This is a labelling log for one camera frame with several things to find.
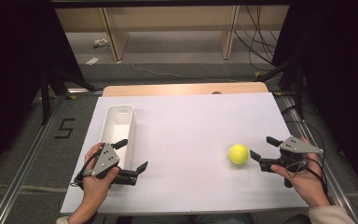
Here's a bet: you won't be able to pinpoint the small white floor device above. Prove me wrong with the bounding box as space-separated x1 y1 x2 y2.
92 38 110 49

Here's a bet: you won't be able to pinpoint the person's left hand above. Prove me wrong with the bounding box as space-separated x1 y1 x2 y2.
81 142 120 203

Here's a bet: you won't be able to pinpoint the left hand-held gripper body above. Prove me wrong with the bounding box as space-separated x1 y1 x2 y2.
91 142 139 187

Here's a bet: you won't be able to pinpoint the light wooden furniture frame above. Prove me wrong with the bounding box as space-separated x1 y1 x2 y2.
55 5 290 63

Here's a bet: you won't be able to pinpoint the person's right hand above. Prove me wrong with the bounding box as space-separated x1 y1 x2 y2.
269 136 331 208

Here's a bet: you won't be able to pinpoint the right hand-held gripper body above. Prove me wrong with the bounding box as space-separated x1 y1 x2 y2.
258 135 324 189

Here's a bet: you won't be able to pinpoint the dark rounded object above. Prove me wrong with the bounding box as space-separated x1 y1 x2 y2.
282 214 312 224

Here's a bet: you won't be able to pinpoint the black metal stand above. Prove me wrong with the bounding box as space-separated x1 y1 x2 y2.
39 66 97 125
255 52 307 120

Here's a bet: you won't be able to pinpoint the black hanging cables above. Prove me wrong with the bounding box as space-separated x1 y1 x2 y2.
234 5 281 73

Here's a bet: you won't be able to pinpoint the dark curtain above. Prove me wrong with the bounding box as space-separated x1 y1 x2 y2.
0 0 87 183
271 0 358 204

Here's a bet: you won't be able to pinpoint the yellow tennis ball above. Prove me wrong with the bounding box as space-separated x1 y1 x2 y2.
227 143 250 165

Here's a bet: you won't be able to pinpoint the white plastic bin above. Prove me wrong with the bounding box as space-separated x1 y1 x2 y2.
99 104 137 171

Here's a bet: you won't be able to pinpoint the white board sheet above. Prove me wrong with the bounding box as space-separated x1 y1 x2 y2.
60 91 310 215

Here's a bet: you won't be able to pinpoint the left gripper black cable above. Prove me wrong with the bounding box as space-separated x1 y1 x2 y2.
70 147 105 190

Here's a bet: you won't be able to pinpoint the black floor cable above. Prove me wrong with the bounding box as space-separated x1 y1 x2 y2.
281 105 348 158

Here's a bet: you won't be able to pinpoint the white floor cable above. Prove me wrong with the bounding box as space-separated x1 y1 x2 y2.
130 62 241 84

